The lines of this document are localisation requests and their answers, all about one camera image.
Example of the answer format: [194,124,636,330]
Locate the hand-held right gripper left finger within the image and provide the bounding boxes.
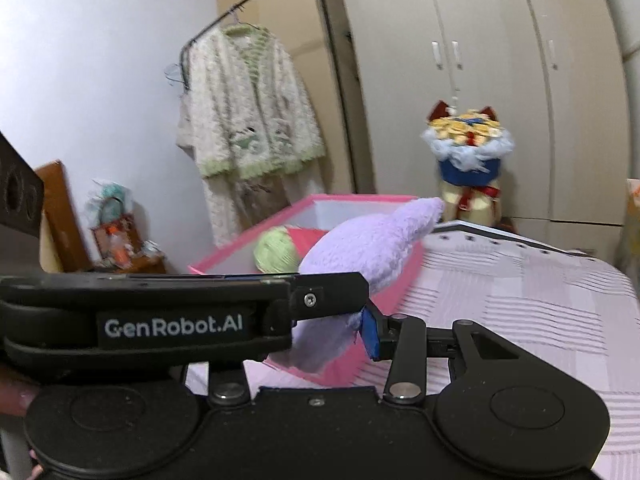
[207,362,251,408]

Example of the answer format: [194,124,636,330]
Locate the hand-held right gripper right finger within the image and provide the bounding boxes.
[361,306,522,406]

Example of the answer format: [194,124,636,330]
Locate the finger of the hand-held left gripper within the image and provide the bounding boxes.
[289,272,372,323]

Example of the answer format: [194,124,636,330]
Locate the purple plush toy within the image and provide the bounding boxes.
[265,196,446,376]

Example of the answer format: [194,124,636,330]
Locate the pink cardboard box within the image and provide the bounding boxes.
[187,194,426,389]

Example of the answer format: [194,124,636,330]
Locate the green yarn ball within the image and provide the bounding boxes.
[253,226,301,275]

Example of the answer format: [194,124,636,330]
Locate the person's left hand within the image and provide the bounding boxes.
[0,362,39,417]

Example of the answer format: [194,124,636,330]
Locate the wooden board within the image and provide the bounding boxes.
[34,160,94,274]

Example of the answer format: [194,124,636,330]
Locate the striped table cloth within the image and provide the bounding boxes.
[185,220,640,480]

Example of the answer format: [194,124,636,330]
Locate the white canvas tote bag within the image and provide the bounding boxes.
[175,100,196,162]

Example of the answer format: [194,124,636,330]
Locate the yellow flower bouquet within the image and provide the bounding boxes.
[420,100,516,226]

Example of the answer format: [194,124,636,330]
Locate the black metal clothes rack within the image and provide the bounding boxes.
[180,0,379,197]

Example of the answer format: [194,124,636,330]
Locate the fuzzy white green robe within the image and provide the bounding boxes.
[177,24,326,249]

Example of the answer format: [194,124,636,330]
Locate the light wooden cabinet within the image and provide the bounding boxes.
[216,0,362,197]

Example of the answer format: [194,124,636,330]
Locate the colourful paper bag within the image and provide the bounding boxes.
[620,178,640,272]

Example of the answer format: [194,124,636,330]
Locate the beige wardrobe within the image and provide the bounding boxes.
[332,0,632,257]

